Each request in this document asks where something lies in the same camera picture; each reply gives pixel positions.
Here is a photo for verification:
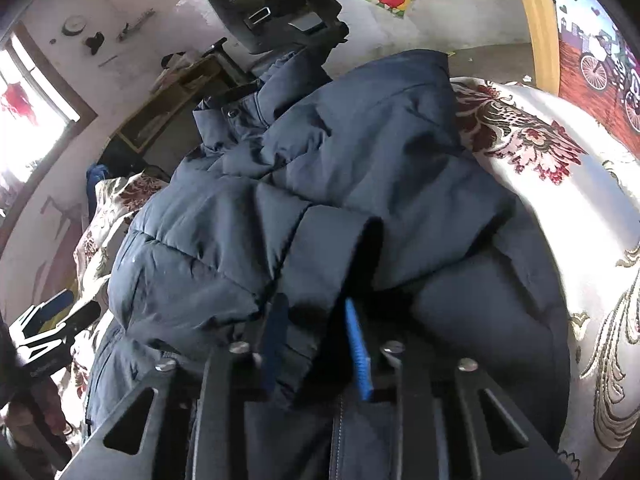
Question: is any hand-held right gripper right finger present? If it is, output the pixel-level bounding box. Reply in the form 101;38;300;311
344;299;576;480

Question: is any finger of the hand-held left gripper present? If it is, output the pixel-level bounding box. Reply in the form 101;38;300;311
42;287;103;335

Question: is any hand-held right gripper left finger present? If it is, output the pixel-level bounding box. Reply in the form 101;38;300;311
57;294;291;480

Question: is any navy puffer jacket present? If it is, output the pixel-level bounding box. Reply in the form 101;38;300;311
85;49;571;480

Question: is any window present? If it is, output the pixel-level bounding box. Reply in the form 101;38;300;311
0;22;96;211

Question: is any red window decoration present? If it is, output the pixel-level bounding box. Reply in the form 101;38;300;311
0;80;38;126

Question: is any wooden desk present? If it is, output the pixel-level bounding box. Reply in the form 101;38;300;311
115;52;236;153

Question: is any white red floral blanket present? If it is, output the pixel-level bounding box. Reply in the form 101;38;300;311
70;76;640;480

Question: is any blue cartoon printed cloth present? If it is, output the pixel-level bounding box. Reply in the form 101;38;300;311
540;0;640;148

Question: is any wooden bed board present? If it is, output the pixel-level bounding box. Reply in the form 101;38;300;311
507;0;561;96

